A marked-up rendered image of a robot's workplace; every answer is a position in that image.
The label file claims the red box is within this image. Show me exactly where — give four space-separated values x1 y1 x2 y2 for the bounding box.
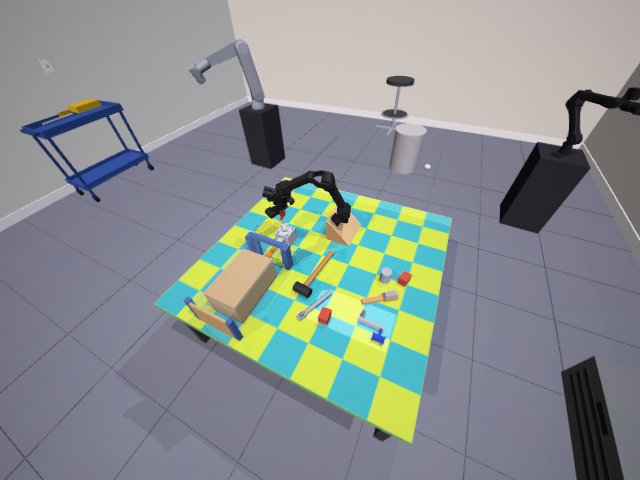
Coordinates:
397 270 412 287
318 307 332 325

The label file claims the mallet with wooden handle and black head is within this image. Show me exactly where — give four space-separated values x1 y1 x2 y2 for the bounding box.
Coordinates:
292 250 334 298

